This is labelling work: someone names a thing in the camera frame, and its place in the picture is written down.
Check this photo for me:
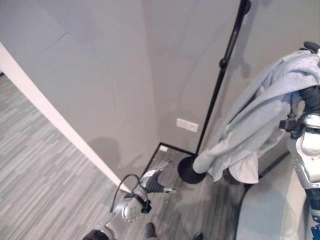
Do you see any light blue sweatshirt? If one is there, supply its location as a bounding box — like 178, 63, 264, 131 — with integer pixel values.
193, 50, 320, 185

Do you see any white wall corner trim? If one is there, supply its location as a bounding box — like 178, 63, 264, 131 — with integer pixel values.
0, 41, 131, 194

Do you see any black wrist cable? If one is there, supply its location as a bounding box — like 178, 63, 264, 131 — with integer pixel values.
109, 174, 141, 213

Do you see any white wall socket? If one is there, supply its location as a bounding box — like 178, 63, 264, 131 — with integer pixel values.
176, 117, 200, 133

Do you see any grey sofa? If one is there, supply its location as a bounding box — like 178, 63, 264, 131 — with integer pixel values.
234, 149, 313, 240

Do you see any black baseboard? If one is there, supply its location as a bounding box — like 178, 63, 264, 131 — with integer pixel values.
139, 141, 197, 181

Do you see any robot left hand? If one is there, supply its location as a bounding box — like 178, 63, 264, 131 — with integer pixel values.
138, 160, 178, 196

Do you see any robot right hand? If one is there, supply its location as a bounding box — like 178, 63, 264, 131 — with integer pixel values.
298, 41, 320, 116

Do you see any black clothes rack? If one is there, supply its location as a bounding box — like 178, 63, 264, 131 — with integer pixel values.
177, 0, 252, 185

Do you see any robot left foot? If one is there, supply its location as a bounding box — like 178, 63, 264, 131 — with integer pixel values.
145, 222, 157, 239

